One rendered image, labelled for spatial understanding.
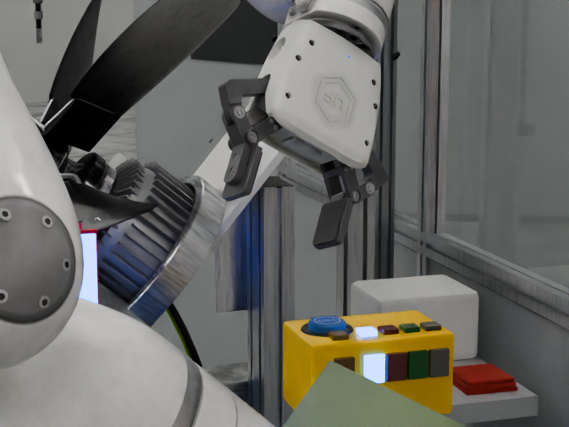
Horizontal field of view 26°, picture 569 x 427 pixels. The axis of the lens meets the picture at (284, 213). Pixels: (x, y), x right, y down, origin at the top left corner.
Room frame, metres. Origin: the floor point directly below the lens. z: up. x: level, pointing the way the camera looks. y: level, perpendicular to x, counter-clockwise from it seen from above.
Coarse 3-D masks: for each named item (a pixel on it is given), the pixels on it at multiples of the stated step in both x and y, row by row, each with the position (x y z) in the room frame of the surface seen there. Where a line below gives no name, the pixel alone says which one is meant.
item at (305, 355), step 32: (352, 320) 1.29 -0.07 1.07; (384, 320) 1.29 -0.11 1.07; (416, 320) 1.29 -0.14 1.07; (288, 352) 1.27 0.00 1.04; (320, 352) 1.20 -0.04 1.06; (352, 352) 1.21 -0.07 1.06; (384, 352) 1.22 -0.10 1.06; (288, 384) 1.27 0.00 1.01; (384, 384) 1.22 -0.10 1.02; (416, 384) 1.23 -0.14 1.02; (448, 384) 1.24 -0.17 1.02
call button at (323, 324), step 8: (312, 320) 1.25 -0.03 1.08; (320, 320) 1.25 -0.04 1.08; (328, 320) 1.25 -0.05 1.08; (336, 320) 1.25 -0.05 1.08; (344, 320) 1.25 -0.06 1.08; (312, 328) 1.24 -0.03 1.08; (320, 328) 1.24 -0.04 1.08; (328, 328) 1.23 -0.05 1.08; (336, 328) 1.24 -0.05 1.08; (344, 328) 1.24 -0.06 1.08
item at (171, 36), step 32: (160, 0) 1.45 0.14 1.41; (192, 0) 1.54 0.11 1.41; (224, 0) 1.61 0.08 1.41; (128, 32) 1.50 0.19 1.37; (160, 32) 1.56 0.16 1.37; (192, 32) 1.61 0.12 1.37; (96, 64) 1.53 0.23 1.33; (128, 64) 1.57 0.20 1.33; (160, 64) 1.62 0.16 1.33; (96, 96) 1.59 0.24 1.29; (128, 96) 1.62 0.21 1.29
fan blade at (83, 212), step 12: (72, 180) 1.50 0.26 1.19; (72, 192) 1.45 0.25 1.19; (84, 192) 1.45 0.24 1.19; (96, 192) 1.45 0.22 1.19; (84, 204) 1.39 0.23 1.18; (96, 204) 1.39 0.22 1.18; (108, 204) 1.38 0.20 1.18; (120, 204) 1.37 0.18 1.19; (132, 204) 1.36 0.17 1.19; (144, 204) 1.34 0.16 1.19; (156, 204) 1.32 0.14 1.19; (84, 216) 1.34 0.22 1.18; (108, 216) 1.32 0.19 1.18; (120, 216) 1.31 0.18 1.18; (132, 216) 1.30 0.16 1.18; (84, 228) 1.30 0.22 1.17; (96, 228) 1.29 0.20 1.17
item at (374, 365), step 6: (378, 354) 1.21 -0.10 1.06; (366, 360) 1.21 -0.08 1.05; (372, 360) 1.21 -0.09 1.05; (378, 360) 1.21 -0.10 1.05; (384, 360) 1.21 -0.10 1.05; (366, 366) 1.21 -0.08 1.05; (372, 366) 1.21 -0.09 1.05; (378, 366) 1.21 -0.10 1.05; (384, 366) 1.21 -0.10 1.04; (366, 372) 1.21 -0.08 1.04; (372, 372) 1.21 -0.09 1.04; (378, 372) 1.21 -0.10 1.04; (384, 372) 1.21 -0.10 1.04; (372, 378) 1.21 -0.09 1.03; (378, 378) 1.21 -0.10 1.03
